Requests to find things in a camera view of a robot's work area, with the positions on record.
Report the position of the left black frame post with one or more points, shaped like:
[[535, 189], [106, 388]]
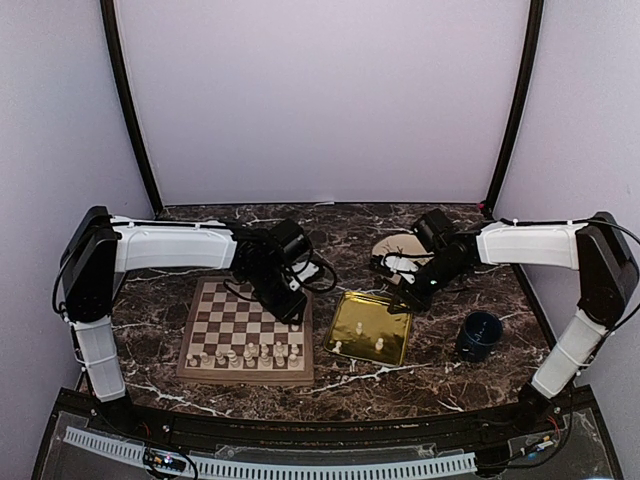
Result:
[[120, 75]]

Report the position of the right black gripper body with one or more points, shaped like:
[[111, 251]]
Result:
[[443, 271]]

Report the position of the beige floral ceramic plate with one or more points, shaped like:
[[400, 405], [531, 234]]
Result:
[[400, 243]]

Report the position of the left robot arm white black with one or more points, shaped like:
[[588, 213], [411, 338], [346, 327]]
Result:
[[277, 262]]

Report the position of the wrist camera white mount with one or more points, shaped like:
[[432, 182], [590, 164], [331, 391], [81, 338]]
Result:
[[302, 275], [393, 264]]

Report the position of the black frame post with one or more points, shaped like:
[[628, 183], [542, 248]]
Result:
[[520, 94], [120, 75]]

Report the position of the white chess king piece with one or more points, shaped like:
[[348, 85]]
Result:
[[249, 360]]

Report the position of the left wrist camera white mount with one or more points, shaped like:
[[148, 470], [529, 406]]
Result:
[[302, 275]]

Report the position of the white chess rook piece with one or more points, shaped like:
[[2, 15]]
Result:
[[192, 362]]

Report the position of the white chess queen piece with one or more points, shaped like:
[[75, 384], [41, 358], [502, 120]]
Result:
[[233, 359]]

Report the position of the right black frame post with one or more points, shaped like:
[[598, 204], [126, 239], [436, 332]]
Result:
[[520, 94]]

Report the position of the white cable duct strip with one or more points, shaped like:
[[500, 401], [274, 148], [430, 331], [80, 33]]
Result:
[[165, 463]]

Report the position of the dark blue mug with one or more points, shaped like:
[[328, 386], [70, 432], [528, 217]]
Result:
[[478, 336]]

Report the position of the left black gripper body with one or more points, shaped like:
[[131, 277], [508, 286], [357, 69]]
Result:
[[269, 295]]

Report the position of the gold metal tray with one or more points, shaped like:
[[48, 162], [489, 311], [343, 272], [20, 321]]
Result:
[[372, 311]]

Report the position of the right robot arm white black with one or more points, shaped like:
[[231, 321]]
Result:
[[586, 268]]

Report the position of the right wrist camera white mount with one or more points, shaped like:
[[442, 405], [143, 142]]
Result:
[[393, 264]]

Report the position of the wooden chess board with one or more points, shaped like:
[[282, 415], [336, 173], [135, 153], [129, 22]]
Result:
[[219, 320]]

